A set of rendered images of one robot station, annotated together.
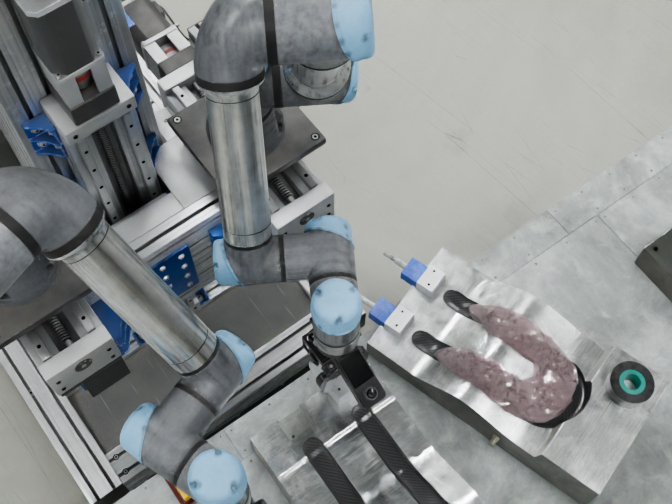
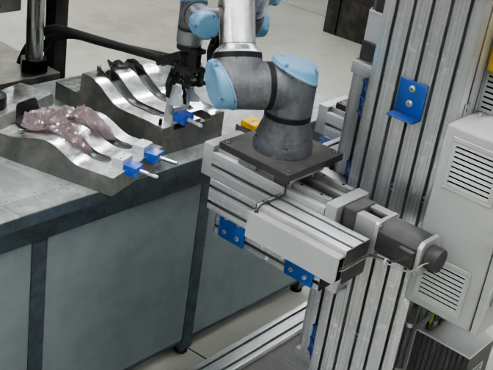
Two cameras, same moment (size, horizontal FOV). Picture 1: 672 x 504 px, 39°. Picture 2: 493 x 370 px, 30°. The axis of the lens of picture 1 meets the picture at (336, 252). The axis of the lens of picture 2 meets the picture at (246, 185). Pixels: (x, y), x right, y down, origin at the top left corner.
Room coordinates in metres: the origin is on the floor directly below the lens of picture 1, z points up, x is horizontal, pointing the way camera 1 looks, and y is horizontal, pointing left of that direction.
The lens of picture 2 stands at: (3.01, -0.44, 1.96)
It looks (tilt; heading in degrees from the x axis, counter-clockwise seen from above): 26 degrees down; 165
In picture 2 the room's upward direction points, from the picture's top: 9 degrees clockwise
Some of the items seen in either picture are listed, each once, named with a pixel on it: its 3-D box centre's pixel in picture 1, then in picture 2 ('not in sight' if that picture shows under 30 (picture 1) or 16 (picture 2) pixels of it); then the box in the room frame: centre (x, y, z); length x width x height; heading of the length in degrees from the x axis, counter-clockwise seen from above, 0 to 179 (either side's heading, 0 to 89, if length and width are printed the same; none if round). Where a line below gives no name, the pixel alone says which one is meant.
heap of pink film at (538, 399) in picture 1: (512, 360); (66, 121); (0.60, -0.33, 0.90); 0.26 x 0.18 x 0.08; 53
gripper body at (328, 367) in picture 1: (333, 344); (188, 64); (0.56, 0.00, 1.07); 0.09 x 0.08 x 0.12; 36
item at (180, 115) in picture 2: (329, 367); (185, 118); (0.57, 0.01, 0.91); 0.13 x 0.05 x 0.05; 37
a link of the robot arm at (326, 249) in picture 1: (319, 254); (207, 21); (0.65, 0.03, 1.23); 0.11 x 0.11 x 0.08; 5
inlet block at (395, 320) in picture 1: (378, 310); (156, 156); (0.71, -0.09, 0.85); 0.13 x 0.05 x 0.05; 53
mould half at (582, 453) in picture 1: (512, 366); (62, 135); (0.60, -0.34, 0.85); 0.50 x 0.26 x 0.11; 53
